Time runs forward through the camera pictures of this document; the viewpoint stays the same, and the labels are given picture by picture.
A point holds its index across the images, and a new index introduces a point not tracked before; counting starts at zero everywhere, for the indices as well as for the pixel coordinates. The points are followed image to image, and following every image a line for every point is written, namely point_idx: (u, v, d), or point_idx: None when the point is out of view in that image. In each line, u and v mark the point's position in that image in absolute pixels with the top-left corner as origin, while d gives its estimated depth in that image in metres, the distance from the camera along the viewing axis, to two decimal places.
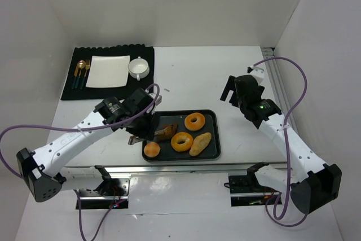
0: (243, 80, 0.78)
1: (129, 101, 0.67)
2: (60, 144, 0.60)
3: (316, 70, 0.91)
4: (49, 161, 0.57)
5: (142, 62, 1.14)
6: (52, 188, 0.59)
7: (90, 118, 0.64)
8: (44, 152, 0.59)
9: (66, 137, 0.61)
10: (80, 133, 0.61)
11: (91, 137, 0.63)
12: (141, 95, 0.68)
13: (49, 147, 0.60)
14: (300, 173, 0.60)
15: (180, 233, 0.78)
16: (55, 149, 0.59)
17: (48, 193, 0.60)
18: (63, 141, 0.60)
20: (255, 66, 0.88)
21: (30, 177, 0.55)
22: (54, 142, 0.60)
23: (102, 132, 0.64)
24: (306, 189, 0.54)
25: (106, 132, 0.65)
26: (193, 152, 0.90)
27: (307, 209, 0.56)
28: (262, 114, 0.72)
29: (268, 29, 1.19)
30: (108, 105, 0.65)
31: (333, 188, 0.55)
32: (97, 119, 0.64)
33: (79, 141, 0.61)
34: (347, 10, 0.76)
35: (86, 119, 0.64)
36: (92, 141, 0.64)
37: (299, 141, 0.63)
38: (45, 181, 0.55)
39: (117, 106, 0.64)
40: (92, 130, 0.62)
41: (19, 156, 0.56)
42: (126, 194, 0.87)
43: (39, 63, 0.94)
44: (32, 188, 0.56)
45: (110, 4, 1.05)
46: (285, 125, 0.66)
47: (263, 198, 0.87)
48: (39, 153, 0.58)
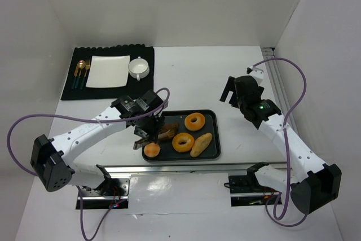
0: (243, 80, 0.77)
1: (141, 101, 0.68)
2: (78, 132, 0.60)
3: (316, 70, 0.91)
4: (68, 148, 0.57)
5: (142, 62, 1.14)
6: (63, 178, 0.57)
7: (108, 112, 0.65)
8: (63, 139, 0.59)
9: (84, 127, 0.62)
10: (99, 124, 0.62)
11: (108, 130, 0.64)
12: (153, 95, 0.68)
13: (67, 135, 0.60)
14: (300, 173, 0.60)
15: (180, 233, 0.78)
16: (74, 137, 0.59)
17: (58, 183, 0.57)
18: (82, 130, 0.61)
20: (254, 68, 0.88)
21: (48, 162, 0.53)
22: (73, 131, 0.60)
23: (119, 126, 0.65)
24: (306, 189, 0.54)
25: (121, 127, 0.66)
26: (194, 153, 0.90)
27: (307, 209, 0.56)
28: (262, 114, 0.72)
29: (268, 29, 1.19)
30: (123, 103, 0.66)
31: (333, 188, 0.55)
32: (114, 114, 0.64)
33: (97, 132, 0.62)
34: (348, 9, 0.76)
35: (104, 113, 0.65)
36: (108, 134, 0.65)
37: (299, 141, 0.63)
38: (61, 167, 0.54)
39: (132, 104, 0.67)
40: (110, 123, 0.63)
41: (36, 141, 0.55)
42: (126, 194, 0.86)
43: (39, 62, 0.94)
44: (47, 175, 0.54)
45: (110, 4, 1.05)
46: (285, 125, 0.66)
47: (263, 198, 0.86)
48: (58, 140, 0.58)
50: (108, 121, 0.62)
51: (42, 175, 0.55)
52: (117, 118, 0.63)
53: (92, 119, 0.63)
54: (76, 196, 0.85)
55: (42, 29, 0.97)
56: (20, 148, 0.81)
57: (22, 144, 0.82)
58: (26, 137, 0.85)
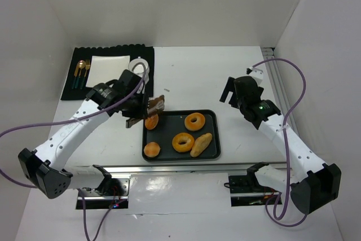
0: (243, 81, 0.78)
1: (118, 84, 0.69)
2: (60, 137, 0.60)
3: (316, 70, 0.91)
4: (54, 156, 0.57)
5: (141, 62, 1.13)
6: (62, 182, 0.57)
7: (84, 106, 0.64)
8: (45, 147, 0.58)
9: (65, 130, 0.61)
10: (79, 123, 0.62)
11: (89, 125, 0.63)
12: (128, 75, 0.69)
13: (50, 142, 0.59)
14: (300, 173, 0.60)
15: (180, 233, 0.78)
16: (56, 143, 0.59)
17: (58, 189, 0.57)
18: (62, 134, 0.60)
20: (254, 68, 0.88)
21: (38, 174, 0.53)
22: (54, 136, 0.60)
23: (99, 118, 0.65)
24: (306, 189, 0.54)
25: (102, 119, 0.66)
26: (194, 153, 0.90)
27: (306, 209, 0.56)
28: (262, 114, 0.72)
29: (268, 29, 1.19)
30: (99, 91, 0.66)
31: (333, 188, 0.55)
32: (91, 108, 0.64)
33: (79, 131, 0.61)
34: (348, 10, 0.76)
35: (80, 109, 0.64)
36: (89, 130, 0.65)
37: (299, 141, 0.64)
38: (53, 175, 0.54)
39: (108, 91, 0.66)
40: (89, 118, 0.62)
41: (21, 156, 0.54)
42: (126, 194, 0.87)
43: (39, 63, 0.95)
44: (42, 185, 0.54)
45: (110, 4, 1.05)
46: (285, 125, 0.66)
47: (263, 198, 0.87)
48: (41, 150, 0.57)
50: (87, 117, 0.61)
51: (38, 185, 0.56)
52: (96, 112, 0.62)
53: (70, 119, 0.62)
54: (76, 196, 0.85)
55: (42, 29, 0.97)
56: (20, 148, 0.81)
57: (22, 144, 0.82)
58: (27, 137, 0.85)
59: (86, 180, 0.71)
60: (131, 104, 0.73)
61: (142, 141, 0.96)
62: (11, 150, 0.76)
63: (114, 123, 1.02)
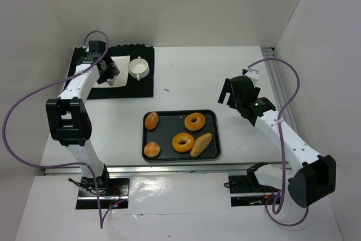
0: (238, 79, 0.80)
1: (91, 52, 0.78)
2: (74, 84, 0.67)
3: (316, 69, 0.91)
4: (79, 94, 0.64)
5: (141, 62, 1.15)
6: (88, 125, 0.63)
7: (81, 66, 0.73)
8: (66, 93, 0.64)
9: (74, 80, 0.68)
10: (84, 74, 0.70)
11: (91, 77, 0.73)
12: (95, 42, 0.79)
13: (68, 89, 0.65)
14: (295, 165, 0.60)
15: (180, 234, 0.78)
16: (74, 88, 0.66)
17: (88, 133, 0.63)
18: (75, 82, 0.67)
20: (249, 68, 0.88)
21: (71, 108, 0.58)
22: (69, 86, 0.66)
23: (96, 71, 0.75)
24: (302, 182, 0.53)
25: (96, 73, 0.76)
26: (194, 154, 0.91)
27: (304, 203, 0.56)
28: (258, 110, 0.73)
29: (267, 29, 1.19)
30: (83, 59, 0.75)
31: (329, 180, 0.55)
32: (86, 66, 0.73)
33: (87, 79, 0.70)
34: (347, 9, 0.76)
35: (77, 69, 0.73)
36: (91, 83, 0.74)
37: (294, 135, 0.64)
38: (83, 104, 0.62)
39: (91, 56, 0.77)
40: (91, 69, 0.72)
41: (48, 106, 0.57)
42: (126, 194, 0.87)
43: (39, 63, 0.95)
44: (77, 119, 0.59)
45: (110, 4, 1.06)
46: (279, 119, 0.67)
47: (263, 198, 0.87)
48: (64, 95, 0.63)
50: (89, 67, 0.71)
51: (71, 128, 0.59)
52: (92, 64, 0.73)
53: (75, 75, 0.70)
54: (75, 197, 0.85)
55: (42, 29, 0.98)
56: (20, 148, 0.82)
57: (22, 144, 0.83)
58: (27, 137, 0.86)
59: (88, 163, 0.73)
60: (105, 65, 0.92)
61: (142, 141, 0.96)
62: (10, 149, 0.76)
63: (114, 122, 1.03)
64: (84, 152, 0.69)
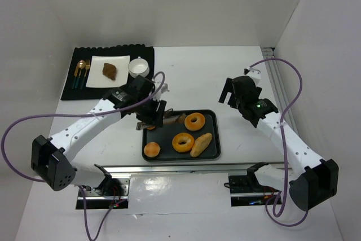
0: (240, 80, 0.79)
1: (131, 89, 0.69)
2: (75, 128, 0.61)
3: (316, 70, 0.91)
4: (69, 144, 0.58)
5: (141, 61, 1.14)
6: (67, 175, 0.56)
7: (101, 104, 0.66)
8: (61, 136, 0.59)
9: (81, 122, 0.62)
10: (95, 118, 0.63)
11: (103, 122, 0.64)
12: (141, 80, 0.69)
13: (65, 132, 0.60)
14: (298, 169, 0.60)
15: (180, 234, 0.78)
16: (72, 133, 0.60)
17: (63, 182, 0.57)
18: (78, 126, 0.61)
20: (251, 68, 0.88)
21: (51, 161, 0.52)
22: (70, 127, 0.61)
23: (114, 117, 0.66)
24: (304, 185, 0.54)
25: (115, 118, 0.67)
26: (194, 154, 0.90)
27: (305, 206, 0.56)
28: (259, 112, 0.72)
29: (268, 29, 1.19)
30: (115, 93, 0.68)
31: (330, 183, 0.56)
32: (108, 105, 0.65)
33: (95, 125, 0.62)
34: (348, 9, 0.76)
35: (96, 106, 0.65)
36: (104, 126, 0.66)
37: (296, 138, 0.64)
38: (65, 162, 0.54)
39: (124, 95, 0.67)
40: (105, 115, 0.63)
41: (35, 142, 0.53)
42: (126, 194, 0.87)
43: (39, 63, 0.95)
44: (53, 173, 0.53)
45: (110, 4, 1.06)
46: (282, 122, 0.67)
47: (263, 198, 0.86)
48: (57, 138, 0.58)
50: (103, 113, 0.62)
51: (45, 175, 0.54)
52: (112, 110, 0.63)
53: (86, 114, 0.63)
54: (76, 196, 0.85)
55: (42, 29, 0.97)
56: (21, 148, 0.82)
57: (22, 144, 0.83)
58: (27, 137, 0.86)
59: (84, 180, 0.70)
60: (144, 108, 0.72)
61: (142, 141, 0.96)
62: (9, 149, 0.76)
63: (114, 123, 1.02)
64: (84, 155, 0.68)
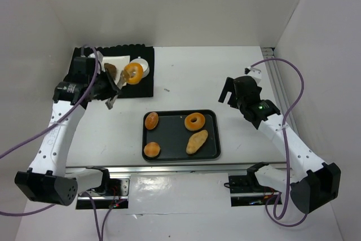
0: (242, 80, 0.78)
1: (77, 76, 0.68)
2: (48, 145, 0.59)
3: (316, 70, 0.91)
4: (53, 163, 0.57)
5: (142, 62, 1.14)
6: (71, 187, 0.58)
7: (57, 109, 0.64)
8: (40, 160, 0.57)
9: (49, 137, 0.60)
10: (60, 126, 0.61)
11: (70, 125, 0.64)
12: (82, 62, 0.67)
13: (42, 155, 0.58)
14: (299, 172, 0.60)
15: (180, 234, 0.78)
16: (48, 152, 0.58)
17: (70, 193, 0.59)
18: (50, 141, 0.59)
20: (252, 68, 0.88)
21: (46, 187, 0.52)
22: (42, 148, 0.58)
23: (76, 113, 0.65)
24: (306, 188, 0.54)
25: (79, 114, 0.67)
26: (189, 150, 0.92)
27: (306, 209, 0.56)
28: (262, 114, 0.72)
29: (268, 29, 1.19)
30: (64, 89, 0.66)
31: (332, 187, 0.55)
32: (65, 106, 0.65)
33: (64, 132, 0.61)
34: (348, 10, 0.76)
35: (54, 113, 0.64)
36: (71, 128, 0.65)
37: (298, 141, 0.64)
38: (61, 181, 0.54)
39: (73, 85, 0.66)
40: (69, 117, 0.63)
41: (19, 182, 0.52)
42: (125, 194, 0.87)
43: (39, 63, 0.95)
44: (55, 196, 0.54)
45: (110, 4, 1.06)
46: (284, 124, 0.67)
47: (263, 198, 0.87)
48: (37, 166, 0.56)
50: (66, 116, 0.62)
51: (49, 200, 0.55)
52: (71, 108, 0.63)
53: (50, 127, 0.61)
54: (75, 197, 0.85)
55: (42, 29, 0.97)
56: (20, 148, 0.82)
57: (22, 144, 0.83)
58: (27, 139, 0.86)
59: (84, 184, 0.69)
60: (99, 86, 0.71)
61: (142, 141, 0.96)
62: (10, 149, 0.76)
63: (113, 123, 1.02)
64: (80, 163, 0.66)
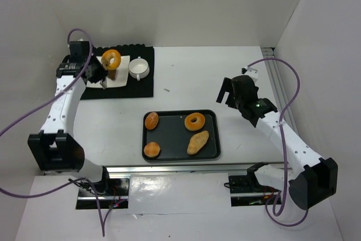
0: (240, 79, 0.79)
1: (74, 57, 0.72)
2: (57, 110, 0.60)
3: (316, 70, 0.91)
4: (64, 123, 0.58)
5: (142, 62, 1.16)
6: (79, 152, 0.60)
7: (61, 82, 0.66)
8: (50, 123, 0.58)
9: (57, 104, 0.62)
10: (66, 94, 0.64)
11: (75, 95, 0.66)
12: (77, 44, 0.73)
13: (51, 118, 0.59)
14: (296, 167, 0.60)
15: (180, 234, 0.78)
16: (57, 115, 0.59)
17: (79, 158, 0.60)
18: (58, 107, 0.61)
20: (249, 68, 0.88)
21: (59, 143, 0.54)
22: (51, 113, 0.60)
23: (79, 86, 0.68)
24: (304, 184, 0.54)
25: (80, 87, 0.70)
26: (190, 150, 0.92)
27: (305, 205, 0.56)
28: (259, 112, 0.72)
29: (268, 29, 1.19)
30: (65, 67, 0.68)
31: (330, 182, 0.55)
32: (68, 78, 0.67)
33: (71, 100, 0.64)
34: (348, 9, 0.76)
35: (59, 85, 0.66)
36: (76, 100, 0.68)
37: (295, 137, 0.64)
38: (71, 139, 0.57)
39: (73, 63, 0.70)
40: (73, 87, 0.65)
41: (31, 141, 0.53)
42: (126, 194, 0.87)
43: (39, 63, 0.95)
44: (67, 154, 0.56)
45: (110, 4, 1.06)
46: (281, 121, 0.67)
47: (263, 198, 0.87)
48: (47, 127, 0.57)
50: (71, 85, 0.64)
51: (61, 162, 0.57)
52: (75, 78, 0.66)
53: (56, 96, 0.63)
54: (75, 196, 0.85)
55: (42, 30, 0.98)
56: (20, 148, 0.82)
57: (21, 144, 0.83)
58: (27, 138, 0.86)
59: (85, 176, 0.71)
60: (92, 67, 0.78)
61: (142, 141, 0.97)
62: (10, 149, 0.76)
63: (113, 123, 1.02)
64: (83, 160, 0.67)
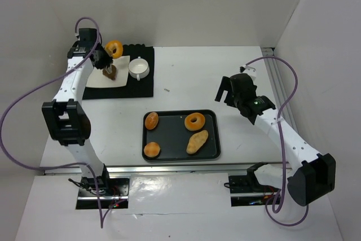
0: (238, 78, 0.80)
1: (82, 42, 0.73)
2: (67, 83, 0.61)
3: (316, 69, 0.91)
4: (74, 95, 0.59)
5: (141, 62, 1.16)
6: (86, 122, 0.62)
7: (71, 61, 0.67)
8: (62, 93, 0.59)
9: (67, 78, 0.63)
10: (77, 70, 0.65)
11: (84, 73, 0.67)
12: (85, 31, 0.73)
13: (62, 90, 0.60)
14: (295, 163, 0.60)
15: (180, 234, 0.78)
16: (69, 87, 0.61)
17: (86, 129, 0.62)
18: (69, 80, 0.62)
20: (247, 66, 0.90)
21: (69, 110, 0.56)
22: (62, 85, 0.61)
23: (88, 66, 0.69)
24: (302, 179, 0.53)
25: (89, 68, 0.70)
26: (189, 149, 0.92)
27: (303, 201, 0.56)
28: (257, 109, 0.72)
29: (268, 29, 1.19)
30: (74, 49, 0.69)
31: (328, 176, 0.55)
32: (78, 58, 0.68)
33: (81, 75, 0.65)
34: (347, 9, 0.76)
35: (69, 64, 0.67)
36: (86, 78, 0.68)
37: (293, 134, 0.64)
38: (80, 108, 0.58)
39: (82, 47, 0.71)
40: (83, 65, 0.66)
41: (45, 109, 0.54)
42: (126, 194, 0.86)
43: (39, 63, 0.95)
44: (78, 121, 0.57)
45: (110, 4, 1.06)
46: (278, 118, 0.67)
47: (263, 198, 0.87)
48: (59, 97, 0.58)
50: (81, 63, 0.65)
51: (71, 130, 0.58)
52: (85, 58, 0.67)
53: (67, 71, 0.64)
54: (76, 196, 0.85)
55: (42, 30, 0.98)
56: (20, 148, 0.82)
57: (21, 144, 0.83)
58: (27, 138, 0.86)
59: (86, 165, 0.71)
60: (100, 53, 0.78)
61: (142, 141, 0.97)
62: (9, 149, 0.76)
63: (113, 122, 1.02)
64: (84, 149, 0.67)
